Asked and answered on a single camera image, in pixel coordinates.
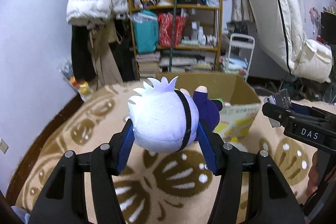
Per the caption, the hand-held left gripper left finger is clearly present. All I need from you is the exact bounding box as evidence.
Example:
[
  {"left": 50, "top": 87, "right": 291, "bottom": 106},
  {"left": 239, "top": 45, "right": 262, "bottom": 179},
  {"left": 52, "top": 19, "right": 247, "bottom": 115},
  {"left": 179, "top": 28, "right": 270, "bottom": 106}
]
[{"left": 28, "top": 119, "right": 134, "bottom": 224}]

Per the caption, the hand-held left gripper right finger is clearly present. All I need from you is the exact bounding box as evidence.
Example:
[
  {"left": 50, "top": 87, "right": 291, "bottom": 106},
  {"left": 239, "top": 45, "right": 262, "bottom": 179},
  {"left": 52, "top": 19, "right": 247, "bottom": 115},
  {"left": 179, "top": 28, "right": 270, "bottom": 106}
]
[{"left": 198, "top": 122, "right": 306, "bottom": 224}]

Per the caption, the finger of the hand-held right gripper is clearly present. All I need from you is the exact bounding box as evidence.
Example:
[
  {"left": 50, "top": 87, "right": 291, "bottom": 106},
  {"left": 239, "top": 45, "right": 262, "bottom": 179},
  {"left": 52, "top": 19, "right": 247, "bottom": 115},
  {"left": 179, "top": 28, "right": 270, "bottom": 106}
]
[
  {"left": 264, "top": 89, "right": 292, "bottom": 109},
  {"left": 262, "top": 103, "right": 292, "bottom": 128}
]

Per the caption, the white-haired plush doll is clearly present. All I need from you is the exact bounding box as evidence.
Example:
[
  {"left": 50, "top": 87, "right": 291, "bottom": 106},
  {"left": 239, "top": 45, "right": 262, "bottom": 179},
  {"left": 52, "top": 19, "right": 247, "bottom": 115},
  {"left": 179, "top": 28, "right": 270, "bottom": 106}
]
[{"left": 128, "top": 76, "right": 223, "bottom": 153}]

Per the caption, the cardboard box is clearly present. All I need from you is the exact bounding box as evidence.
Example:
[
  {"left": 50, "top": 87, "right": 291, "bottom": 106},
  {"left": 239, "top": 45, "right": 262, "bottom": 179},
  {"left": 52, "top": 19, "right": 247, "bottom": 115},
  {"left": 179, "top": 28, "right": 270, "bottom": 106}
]
[{"left": 155, "top": 73, "right": 261, "bottom": 139}]

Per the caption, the person's right hand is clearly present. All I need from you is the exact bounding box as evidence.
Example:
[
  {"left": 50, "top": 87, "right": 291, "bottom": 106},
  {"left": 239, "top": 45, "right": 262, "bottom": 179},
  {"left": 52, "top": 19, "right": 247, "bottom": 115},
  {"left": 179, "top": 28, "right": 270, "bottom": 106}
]
[{"left": 307, "top": 152, "right": 320, "bottom": 196}]

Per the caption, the beige patterned blanket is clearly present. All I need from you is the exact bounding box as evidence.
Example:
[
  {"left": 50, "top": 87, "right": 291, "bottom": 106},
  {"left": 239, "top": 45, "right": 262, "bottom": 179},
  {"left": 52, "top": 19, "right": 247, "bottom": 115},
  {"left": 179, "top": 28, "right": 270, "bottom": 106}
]
[{"left": 5, "top": 81, "right": 336, "bottom": 224}]

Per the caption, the light blue cloth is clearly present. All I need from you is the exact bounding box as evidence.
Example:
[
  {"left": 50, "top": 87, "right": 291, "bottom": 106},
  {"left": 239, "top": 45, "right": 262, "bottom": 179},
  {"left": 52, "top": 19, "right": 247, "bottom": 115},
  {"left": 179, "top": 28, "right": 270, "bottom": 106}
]
[{"left": 224, "top": 57, "right": 248, "bottom": 75}]

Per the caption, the white step stool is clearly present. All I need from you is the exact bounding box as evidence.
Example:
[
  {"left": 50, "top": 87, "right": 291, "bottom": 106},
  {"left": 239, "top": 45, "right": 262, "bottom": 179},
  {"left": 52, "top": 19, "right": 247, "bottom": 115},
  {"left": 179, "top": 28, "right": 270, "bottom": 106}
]
[{"left": 223, "top": 34, "right": 255, "bottom": 80}]

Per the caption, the plastic bag of toys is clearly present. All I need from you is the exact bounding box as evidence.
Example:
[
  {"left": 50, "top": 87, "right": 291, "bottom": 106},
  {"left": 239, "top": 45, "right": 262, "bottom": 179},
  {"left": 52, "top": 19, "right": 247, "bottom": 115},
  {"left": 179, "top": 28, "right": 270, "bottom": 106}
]
[{"left": 60, "top": 59, "right": 92, "bottom": 101}]

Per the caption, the stack of books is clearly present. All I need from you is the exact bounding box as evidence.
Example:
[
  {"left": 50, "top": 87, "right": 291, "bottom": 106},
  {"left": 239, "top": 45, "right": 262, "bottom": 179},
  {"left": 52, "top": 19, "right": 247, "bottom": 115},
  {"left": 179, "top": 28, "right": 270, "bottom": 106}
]
[{"left": 135, "top": 52, "right": 161, "bottom": 80}]

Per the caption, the beige hanging coat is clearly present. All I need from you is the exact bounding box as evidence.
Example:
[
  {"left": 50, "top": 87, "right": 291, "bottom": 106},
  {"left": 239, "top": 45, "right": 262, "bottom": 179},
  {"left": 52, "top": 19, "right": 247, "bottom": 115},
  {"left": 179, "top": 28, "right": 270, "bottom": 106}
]
[{"left": 88, "top": 22, "right": 124, "bottom": 88}]

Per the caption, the black hanging garment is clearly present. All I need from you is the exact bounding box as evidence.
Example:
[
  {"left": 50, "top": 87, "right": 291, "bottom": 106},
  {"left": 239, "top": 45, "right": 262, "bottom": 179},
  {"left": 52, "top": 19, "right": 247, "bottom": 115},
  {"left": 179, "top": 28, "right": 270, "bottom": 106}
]
[{"left": 110, "top": 17, "right": 137, "bottom": 81}]

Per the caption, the black monitor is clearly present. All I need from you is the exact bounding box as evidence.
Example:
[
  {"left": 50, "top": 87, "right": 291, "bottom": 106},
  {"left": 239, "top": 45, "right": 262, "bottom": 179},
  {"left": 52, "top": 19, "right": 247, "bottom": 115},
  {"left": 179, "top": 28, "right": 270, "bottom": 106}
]
[{"left": 320, "top": 10, "right": 336, "bottom": 43}]

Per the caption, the pink desk fan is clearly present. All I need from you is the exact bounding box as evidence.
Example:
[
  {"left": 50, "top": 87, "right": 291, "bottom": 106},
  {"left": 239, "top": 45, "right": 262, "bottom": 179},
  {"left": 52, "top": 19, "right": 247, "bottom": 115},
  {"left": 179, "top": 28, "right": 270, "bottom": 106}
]
[{"left": 310, "top": 7, "right": 322, "bottom": 35}]

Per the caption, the stack of magazines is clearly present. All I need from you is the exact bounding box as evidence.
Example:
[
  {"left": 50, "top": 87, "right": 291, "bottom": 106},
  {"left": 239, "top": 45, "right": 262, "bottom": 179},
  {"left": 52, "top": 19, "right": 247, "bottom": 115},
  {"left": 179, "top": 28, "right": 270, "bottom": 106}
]
[{"left": 159, "top": 49, "right": 216, "bottom": 73}]

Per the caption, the white folded mattress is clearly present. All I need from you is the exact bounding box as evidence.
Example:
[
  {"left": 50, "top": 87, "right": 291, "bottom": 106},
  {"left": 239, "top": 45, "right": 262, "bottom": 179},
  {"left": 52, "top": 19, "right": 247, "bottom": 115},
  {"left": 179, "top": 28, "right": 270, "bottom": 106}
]
[{"left": 241, "top": 0, "right": 334, "bottom": 83}]

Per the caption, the dark hanging coat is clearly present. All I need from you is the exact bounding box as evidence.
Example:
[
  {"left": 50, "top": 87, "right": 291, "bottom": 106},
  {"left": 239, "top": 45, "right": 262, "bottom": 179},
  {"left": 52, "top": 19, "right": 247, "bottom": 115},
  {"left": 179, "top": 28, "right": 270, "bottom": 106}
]
[{"left": 71, "top": 25, "right": 96, "bottom": 81}]

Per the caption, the row of cosmetic bottles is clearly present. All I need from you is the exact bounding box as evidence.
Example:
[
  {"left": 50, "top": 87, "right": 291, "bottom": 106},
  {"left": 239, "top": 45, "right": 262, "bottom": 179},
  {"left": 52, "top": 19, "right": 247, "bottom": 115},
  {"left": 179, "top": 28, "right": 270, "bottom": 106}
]
[{"left": 181, "top": 22, "right": 218, "bottom": 46}]

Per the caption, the teal shopping bag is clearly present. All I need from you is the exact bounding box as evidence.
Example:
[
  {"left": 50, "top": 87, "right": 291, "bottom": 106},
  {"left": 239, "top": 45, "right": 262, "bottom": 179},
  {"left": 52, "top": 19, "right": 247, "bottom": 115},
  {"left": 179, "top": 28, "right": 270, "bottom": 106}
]
[{"left": 132, "top": 10, "right": 160, "bottom": 54}]

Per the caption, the red patterned bag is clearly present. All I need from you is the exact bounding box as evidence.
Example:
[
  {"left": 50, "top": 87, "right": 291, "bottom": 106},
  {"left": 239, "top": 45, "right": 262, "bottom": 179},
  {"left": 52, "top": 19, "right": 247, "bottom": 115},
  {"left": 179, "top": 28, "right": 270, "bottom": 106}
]
[{"left": 158, "top": 12, "right": 188, "bottom": 46}]

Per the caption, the green pole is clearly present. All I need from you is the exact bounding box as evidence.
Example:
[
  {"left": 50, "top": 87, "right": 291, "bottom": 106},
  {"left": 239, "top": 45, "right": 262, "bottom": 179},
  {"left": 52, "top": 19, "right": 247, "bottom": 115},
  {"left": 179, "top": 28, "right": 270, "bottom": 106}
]
[{"left": 169, "top": 0, "right": 179, "bottom": 73}]

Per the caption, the wooden shelf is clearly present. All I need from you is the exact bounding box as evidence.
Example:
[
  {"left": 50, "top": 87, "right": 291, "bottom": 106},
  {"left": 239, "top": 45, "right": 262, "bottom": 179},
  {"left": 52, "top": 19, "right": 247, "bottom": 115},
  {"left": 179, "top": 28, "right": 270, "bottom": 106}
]
[{"left": 128, "top": 0, "right": 223, "bottom": 80}]

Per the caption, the tangle of cables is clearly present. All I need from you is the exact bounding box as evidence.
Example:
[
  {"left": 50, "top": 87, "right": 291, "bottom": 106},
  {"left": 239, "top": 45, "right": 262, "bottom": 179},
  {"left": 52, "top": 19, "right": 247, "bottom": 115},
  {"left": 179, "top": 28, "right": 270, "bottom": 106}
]
[{"left": 289, "top": 77, "right": 336, "bottom": 105}]

